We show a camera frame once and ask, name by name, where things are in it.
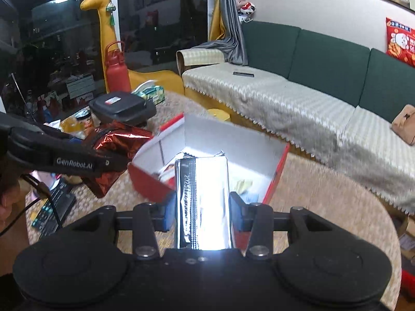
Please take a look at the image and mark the red printed cushion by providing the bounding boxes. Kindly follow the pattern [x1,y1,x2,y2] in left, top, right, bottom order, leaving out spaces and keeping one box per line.
[386,18,415,67]

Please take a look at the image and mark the plush toy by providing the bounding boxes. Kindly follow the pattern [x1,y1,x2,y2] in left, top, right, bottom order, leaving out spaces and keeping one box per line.
[237,0,255,23]

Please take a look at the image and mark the green tissue pack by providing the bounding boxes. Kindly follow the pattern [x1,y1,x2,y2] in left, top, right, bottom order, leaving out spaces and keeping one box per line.
[132,80,165,105]

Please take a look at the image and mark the tan handbag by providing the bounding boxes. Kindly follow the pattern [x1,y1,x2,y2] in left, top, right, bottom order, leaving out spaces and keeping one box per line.
[391,104,415,145]

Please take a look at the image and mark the yellow giraffe figure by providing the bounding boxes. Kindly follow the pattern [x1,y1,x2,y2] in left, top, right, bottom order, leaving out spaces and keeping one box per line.
[79,0,184,96]

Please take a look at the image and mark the dark red foil Oreo bag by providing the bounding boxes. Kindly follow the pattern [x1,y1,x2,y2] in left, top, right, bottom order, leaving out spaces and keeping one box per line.
[82,122,153,198]

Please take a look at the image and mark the black lidded container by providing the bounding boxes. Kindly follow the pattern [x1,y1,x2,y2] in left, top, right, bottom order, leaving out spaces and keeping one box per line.
[89,91,157,126]

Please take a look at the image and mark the yellow stool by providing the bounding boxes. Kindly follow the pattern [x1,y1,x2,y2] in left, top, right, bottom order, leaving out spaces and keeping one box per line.
[208,108,231,122]

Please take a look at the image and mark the silver foil packet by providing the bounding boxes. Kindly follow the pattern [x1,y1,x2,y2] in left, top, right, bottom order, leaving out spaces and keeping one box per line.
[175,152,233,251]

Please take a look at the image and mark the green sofa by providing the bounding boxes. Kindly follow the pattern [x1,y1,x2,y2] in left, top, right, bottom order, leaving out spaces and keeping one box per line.
[242,21,414,122]

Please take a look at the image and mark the cream snack packet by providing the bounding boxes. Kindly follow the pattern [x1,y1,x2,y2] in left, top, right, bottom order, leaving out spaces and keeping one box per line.
[234,180,253,195]

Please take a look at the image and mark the red cardboard box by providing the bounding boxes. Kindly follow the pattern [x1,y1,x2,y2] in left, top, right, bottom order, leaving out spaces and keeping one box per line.
[128,114,290,204]

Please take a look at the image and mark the grey curtain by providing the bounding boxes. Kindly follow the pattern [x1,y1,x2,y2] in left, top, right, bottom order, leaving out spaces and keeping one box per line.
[192,0,248,66]

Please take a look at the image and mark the beige sofa cover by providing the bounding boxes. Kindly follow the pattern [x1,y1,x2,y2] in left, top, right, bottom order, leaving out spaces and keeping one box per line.
[177,48,414,214]

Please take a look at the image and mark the black remote control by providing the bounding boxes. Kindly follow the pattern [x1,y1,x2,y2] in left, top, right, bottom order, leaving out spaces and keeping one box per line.
[32,180,77,239]

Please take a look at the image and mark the red water bottle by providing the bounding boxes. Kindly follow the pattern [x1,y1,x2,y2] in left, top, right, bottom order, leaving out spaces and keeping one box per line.
[104,41,131,93]

